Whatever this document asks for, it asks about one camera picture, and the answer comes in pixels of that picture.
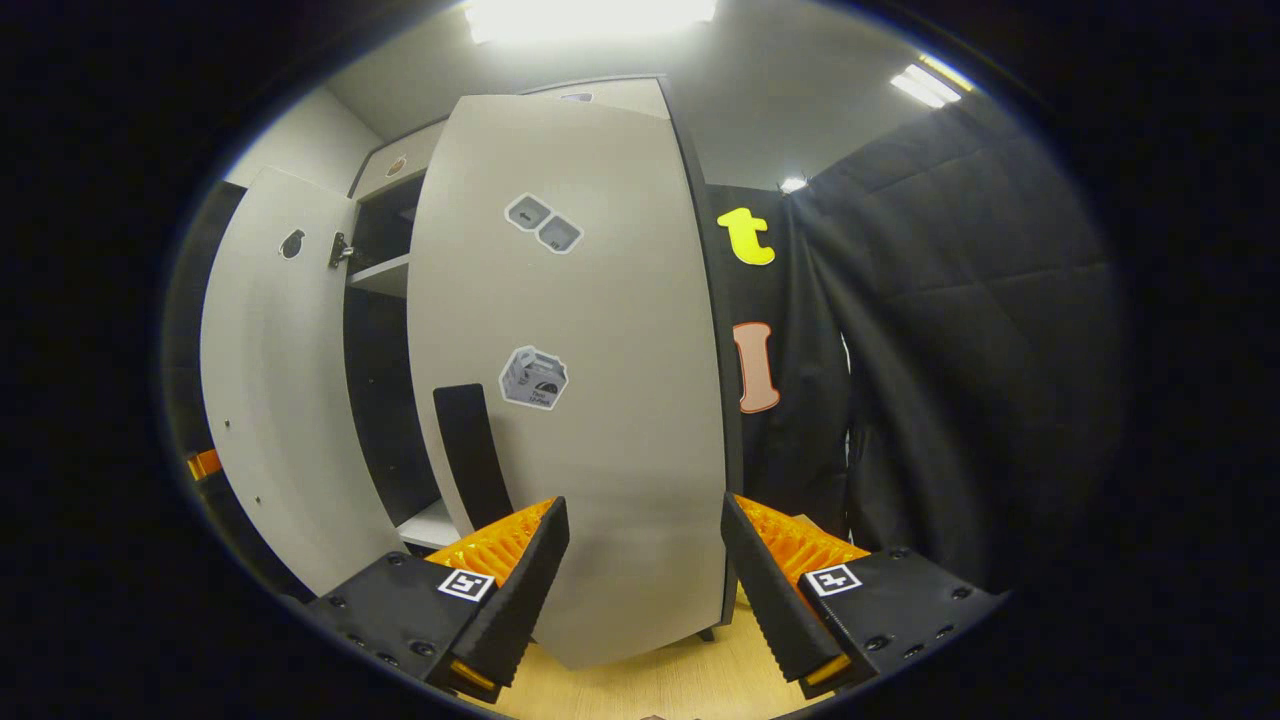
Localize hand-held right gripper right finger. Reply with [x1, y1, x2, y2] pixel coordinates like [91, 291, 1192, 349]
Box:
[720, 492, 1006, 701]

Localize white shoe cabinet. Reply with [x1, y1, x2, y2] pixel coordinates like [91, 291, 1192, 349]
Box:
[340, 75, 746, 641]

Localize black door handle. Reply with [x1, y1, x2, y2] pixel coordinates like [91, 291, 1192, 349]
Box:
[432, 383, 516, 531]

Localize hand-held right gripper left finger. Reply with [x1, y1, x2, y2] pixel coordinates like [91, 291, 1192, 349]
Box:
[305, 496, 571, 703]

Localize cabinet door with dark sticker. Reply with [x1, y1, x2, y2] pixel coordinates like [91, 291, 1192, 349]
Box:
[198, 165, 406, 598]

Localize long ceiling light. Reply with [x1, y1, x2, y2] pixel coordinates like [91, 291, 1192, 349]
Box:
[890, 55, 976, 109]

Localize white cabinet drawer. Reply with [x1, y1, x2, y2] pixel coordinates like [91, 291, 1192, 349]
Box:
[350, 78, 671, 201]

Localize cabinet door with angel sticker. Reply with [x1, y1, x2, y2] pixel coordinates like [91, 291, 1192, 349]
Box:
[405, 93, 746, 671]

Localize black backdrop cloth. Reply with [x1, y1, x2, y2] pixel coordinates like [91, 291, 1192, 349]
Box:
[705, 95, 1126, 601]

